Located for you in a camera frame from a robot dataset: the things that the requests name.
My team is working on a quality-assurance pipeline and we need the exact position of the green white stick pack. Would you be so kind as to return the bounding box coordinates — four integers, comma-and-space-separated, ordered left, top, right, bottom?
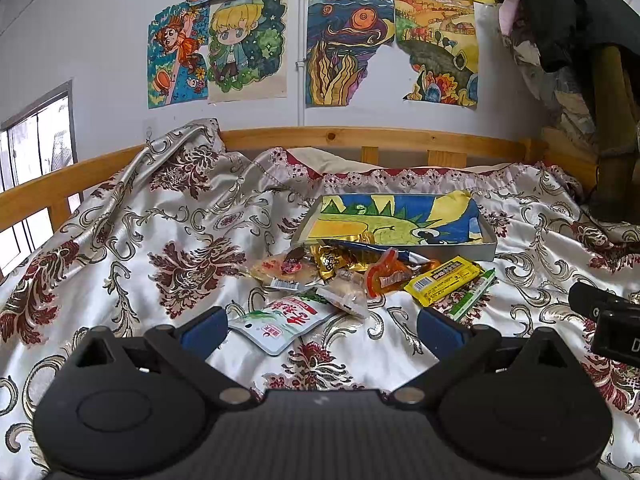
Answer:
449, 269, 496, 322

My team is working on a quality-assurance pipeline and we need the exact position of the yellow candy bar pack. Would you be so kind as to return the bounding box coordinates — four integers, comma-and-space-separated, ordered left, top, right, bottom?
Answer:
404, 256, 484, 308

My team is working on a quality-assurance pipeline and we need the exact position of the white green pickle packet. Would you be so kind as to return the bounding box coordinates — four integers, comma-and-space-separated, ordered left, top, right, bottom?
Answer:
228, 295, 335, 356

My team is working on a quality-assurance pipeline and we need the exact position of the orange jelly snack bag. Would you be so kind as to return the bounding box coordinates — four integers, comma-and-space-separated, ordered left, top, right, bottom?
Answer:
363, 248, 440, 299

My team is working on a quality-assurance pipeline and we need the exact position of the rice cracker pack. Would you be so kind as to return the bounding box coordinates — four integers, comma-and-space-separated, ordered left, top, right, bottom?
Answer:
248, 255, 320, 292

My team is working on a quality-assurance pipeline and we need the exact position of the gold foil snack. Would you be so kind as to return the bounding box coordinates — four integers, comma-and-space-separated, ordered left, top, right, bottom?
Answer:
310, 245, 369, 281

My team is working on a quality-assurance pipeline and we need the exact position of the clear biscuit bar pack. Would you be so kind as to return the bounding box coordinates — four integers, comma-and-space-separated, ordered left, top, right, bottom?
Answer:
317, 269, 369, 320

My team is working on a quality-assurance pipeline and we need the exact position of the small dark red candy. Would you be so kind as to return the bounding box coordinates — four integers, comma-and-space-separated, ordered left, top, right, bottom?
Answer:
281, 246, 306, 275

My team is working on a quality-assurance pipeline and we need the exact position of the dark blue sachet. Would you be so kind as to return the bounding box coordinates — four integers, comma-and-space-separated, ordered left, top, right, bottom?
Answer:
323, 240, 432, 266

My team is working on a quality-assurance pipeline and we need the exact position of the grey tray with drawing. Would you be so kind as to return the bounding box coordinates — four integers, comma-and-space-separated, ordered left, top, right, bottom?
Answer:
293, 190, 497, 262

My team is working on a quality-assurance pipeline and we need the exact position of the beige pillow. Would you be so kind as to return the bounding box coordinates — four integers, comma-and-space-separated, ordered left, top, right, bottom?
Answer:
288, 148, 378, 174

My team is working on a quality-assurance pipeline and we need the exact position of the window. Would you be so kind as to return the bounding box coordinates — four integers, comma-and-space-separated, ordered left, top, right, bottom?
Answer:
1, 81, 77, 275

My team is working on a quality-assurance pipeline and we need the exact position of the orange girl drawing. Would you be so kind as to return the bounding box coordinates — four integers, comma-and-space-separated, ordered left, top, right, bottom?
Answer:
146, 2, 209, 108

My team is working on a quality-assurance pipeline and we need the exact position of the blond boy drawing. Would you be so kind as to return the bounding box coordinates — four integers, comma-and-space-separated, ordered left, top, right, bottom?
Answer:
207, 0, 288, 103

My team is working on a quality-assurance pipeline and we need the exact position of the landscape hills drawing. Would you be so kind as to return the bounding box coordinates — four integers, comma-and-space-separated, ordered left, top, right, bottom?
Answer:
394, 0, 480, 107

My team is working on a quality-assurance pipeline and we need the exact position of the starry night drawing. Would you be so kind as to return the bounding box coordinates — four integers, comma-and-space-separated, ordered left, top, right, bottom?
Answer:
305, 0, 395, 107

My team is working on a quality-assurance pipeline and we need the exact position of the wooden bed frame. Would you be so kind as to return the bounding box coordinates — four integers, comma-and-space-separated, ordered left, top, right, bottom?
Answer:
1, 126, 597, 230

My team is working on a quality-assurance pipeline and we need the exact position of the white wall pipe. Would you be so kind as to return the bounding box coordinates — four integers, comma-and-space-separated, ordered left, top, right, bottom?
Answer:
295, 0, 306, 127

